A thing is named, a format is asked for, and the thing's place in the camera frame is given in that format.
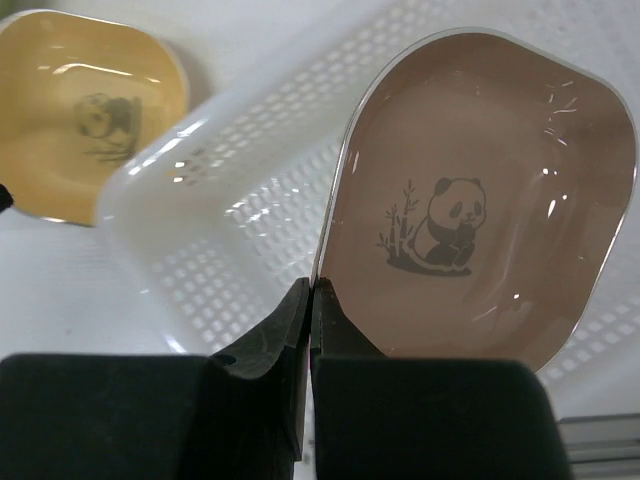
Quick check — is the aluminium table frame rail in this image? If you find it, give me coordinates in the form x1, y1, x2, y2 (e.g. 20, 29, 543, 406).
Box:
557, 413, 639, 479

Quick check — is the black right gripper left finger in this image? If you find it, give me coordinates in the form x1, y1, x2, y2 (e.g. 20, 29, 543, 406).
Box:
1, 278, 311, 479

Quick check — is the brown panda plate front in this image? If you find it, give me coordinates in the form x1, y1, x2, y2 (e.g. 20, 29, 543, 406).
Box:
316, 29, 638, 370

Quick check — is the yellow panda plate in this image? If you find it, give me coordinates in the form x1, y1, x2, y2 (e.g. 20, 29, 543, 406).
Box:
1, 9, 190, 226

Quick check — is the white perforated plastic bin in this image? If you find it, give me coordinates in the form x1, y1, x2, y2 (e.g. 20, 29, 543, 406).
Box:
96, 1, 639, 418

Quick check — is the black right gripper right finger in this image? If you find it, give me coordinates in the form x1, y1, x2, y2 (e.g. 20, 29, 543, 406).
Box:
311, 279, 568, 479

